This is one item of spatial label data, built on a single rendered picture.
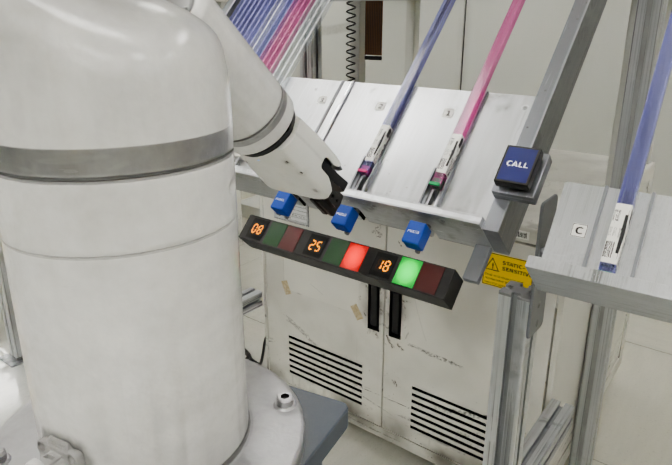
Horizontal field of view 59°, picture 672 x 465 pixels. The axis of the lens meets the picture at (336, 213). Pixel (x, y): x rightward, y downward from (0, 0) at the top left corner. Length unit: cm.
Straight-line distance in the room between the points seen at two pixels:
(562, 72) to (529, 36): 193
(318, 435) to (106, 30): 27
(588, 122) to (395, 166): 194
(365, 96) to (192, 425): 66
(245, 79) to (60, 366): 33
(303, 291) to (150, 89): 113
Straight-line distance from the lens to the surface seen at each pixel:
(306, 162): 64
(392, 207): 75
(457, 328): 117
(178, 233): 29
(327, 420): 41
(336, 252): 79
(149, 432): 33
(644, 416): 176
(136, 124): 27
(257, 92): 58
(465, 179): 76
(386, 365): 130
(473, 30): 285
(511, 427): 83
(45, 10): 28
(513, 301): 75
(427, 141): 82
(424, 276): 72
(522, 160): 70
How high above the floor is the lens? 95
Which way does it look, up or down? 18 degrees down
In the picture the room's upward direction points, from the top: straight up
